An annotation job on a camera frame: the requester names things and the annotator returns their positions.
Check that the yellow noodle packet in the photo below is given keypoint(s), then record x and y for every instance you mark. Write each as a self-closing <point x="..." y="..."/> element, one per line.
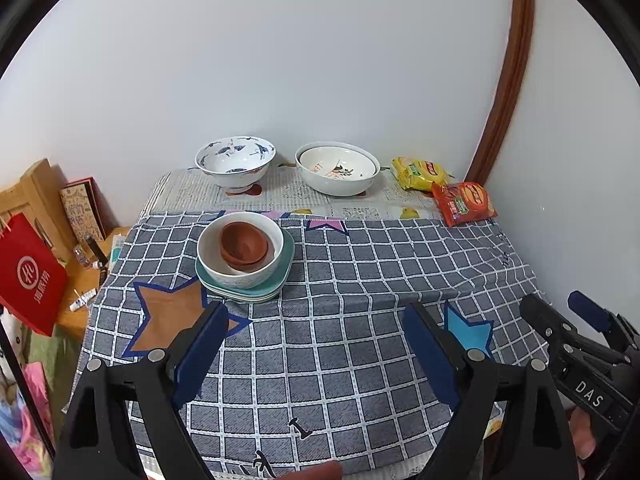
<point x="420" y="174"/>

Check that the wooden board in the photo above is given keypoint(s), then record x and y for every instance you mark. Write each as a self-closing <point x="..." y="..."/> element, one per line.
<point x="40" y="185"/>

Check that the red noodle packet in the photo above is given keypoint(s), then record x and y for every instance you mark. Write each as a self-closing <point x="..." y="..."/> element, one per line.
<point x="465" y="202"/>

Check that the small brown bowl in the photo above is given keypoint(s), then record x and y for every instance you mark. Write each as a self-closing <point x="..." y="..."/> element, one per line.
<point x="242" y="240"/>
<point x="250" y="262"/>

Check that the grey checked tablecloth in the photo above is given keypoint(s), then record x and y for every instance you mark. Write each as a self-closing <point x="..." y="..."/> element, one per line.
<point x="350" y="285"/>

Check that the newspaper print table cover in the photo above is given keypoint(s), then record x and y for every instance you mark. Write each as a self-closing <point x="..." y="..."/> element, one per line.
<point x="285" y="195"/>

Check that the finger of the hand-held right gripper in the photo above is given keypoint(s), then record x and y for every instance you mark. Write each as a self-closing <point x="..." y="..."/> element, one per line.
<point x="547" y="320"/>
<point x="592" y="310"/>

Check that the white bowl with floral print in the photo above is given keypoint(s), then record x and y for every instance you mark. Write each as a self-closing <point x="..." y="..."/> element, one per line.
<point x="325" y="162"/>

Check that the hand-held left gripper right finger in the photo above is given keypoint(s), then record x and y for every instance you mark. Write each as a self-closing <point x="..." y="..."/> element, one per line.
<point x="432" y="355"/>

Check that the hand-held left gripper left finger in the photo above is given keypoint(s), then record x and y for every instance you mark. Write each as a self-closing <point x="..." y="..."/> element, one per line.
<point x="200" y="355"/>

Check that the patterned brown box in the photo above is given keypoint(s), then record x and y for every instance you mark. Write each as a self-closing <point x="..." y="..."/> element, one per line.
<point x="77" y="210"/>

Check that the person's right hand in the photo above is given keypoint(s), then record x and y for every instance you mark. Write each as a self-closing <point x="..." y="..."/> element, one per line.
<point x="582" y="435"/>

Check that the small glass bottle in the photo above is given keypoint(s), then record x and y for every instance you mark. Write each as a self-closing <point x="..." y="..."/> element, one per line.
<point x="81" y="254"/>

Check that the plain white bowl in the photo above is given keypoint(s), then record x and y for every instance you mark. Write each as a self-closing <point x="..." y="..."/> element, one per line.
<point x="212" y="260"/>

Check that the pink cloth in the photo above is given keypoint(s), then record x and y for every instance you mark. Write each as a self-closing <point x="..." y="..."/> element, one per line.
<point x="30" y="420"/>

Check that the green cloth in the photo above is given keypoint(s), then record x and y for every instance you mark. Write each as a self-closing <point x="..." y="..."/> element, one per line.
<point x="55" y="360"/>

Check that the wooden side table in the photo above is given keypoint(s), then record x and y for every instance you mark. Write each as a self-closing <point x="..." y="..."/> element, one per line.
<point x="75" y="317"/>

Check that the brown wooden door frame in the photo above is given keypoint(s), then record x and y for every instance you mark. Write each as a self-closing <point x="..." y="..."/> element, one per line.
<point x="515" y="60"/>

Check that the white bowl with blue birds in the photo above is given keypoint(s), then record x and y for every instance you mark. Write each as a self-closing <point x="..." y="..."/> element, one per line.
<point x="235" y="172"/>

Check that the blue square plate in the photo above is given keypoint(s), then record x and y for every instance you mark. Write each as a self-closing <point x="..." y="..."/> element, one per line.
<point x="288" y="255"/>

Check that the red paper bag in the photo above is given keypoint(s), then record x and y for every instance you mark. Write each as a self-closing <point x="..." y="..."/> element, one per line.
<point x="30" y="275"/>

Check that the large white bowl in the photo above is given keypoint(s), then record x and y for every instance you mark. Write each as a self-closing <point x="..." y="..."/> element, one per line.
<point x="335" y="187"/>

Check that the small white tube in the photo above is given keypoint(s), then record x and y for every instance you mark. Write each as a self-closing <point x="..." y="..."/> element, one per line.
<point x="82" y="300"/>

